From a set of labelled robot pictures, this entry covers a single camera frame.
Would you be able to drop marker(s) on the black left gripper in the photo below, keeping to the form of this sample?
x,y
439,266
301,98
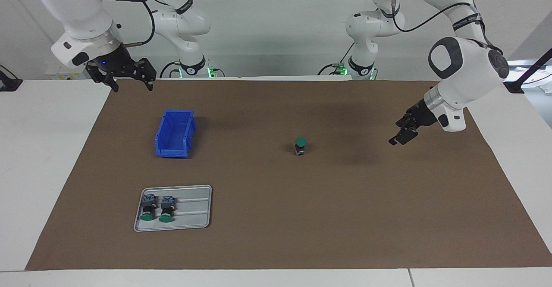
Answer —
x,y
422,115

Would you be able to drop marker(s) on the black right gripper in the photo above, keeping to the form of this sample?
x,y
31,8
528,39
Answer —
x,y
113,60

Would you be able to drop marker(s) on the green push button switch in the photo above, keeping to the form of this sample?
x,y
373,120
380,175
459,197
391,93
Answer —
x,y
300,145
148,208
166,209

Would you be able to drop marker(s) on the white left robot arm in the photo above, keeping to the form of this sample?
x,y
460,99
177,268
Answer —
x,y
465,71

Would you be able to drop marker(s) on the white box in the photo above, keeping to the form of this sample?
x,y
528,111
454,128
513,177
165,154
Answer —
x,y
64,75

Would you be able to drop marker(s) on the blue plastic bin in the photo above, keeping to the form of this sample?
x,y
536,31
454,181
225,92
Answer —
x,y
174,134

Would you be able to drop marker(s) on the black stand with rod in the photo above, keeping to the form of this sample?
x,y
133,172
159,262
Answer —
x,y
514,86

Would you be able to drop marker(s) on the brown table mat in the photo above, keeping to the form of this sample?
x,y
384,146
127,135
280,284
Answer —
x,y
302,213

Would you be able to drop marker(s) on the grey metal tray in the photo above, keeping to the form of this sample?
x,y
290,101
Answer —
x,y
194,211

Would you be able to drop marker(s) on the black clamp mount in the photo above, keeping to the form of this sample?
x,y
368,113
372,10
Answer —
x,y
8,83

